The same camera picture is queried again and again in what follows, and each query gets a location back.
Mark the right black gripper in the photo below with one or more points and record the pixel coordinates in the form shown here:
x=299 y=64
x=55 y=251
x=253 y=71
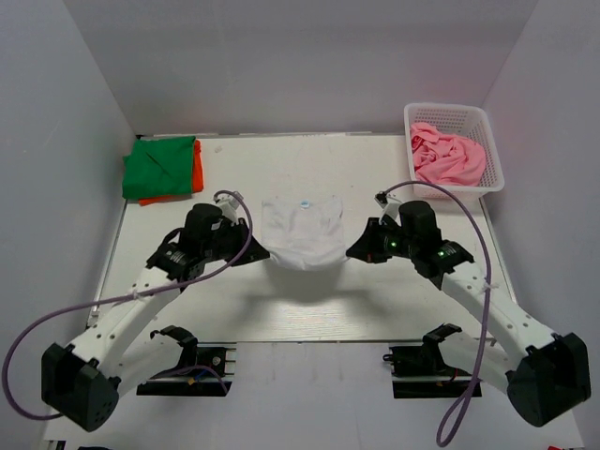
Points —
x=375 y=242

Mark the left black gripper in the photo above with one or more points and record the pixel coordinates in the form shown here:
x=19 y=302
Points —
x=240 y=241

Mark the white t shirt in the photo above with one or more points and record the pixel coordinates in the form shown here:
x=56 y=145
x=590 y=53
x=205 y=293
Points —
x=304 y=235

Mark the pink t shirt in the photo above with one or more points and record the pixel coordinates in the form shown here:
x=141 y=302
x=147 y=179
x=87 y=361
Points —
x=446 y=159

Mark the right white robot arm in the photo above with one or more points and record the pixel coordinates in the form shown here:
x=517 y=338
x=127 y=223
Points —
x=544 y=374

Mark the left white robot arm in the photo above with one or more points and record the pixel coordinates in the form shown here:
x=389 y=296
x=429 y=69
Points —
x=84 y=380

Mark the orange folded t shirt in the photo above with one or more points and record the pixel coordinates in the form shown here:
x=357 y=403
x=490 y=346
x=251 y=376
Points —
x=197 y=180

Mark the green folded t shirt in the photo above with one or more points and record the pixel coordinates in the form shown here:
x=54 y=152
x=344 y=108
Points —
x=156 y=168

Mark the white plastic basket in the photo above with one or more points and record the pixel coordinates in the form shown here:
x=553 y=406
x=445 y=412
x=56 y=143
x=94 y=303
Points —
x=466 y=121

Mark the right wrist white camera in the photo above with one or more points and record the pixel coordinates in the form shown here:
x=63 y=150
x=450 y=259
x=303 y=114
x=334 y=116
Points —
x=389 y=205

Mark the wrist white camera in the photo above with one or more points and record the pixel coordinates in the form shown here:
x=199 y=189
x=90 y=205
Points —
x=228 y=204
x=389 y=205

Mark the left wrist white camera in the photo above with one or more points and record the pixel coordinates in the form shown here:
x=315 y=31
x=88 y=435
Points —
x=228 y=204

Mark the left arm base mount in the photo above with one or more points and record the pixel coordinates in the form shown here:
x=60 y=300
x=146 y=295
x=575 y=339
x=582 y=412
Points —
x=202 y=370

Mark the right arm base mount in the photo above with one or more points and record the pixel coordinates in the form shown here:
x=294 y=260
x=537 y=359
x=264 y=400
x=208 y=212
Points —
x=418 y=370

